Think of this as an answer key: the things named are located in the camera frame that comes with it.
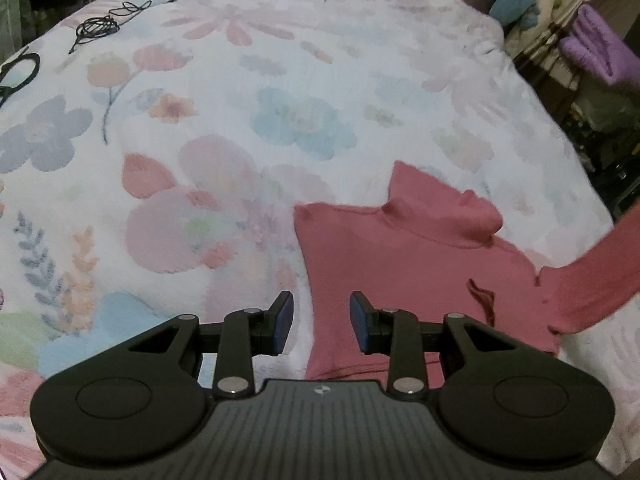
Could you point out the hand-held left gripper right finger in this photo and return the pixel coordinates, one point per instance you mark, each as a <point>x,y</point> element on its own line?
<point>358,321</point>

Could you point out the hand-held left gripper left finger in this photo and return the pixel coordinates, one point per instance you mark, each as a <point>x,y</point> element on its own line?
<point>283,324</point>

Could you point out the pink turtleneck sweater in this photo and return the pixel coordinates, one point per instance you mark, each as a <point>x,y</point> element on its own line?
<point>400,270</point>

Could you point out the floral fleece blanket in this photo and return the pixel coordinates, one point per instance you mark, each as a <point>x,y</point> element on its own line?
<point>225,135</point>

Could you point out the striped brown curtain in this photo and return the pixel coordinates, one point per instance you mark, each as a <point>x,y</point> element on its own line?
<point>550,45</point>

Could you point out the blue plush toy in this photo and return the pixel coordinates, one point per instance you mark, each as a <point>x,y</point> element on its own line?
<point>515,5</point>

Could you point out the purple folded blanket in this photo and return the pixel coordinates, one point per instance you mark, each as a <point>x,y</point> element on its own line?
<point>595,45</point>

